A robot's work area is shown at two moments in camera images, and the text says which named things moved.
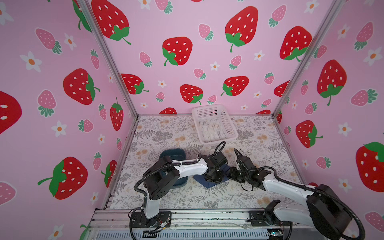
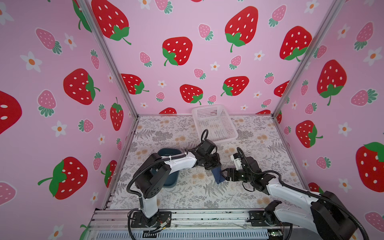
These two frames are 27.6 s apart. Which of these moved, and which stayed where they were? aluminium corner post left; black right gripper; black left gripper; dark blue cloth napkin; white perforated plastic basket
Moved: black left gripper; dark blue cloth napkin
Stayed: aluminium corner post left; white perforated plastic basket; black right gripper
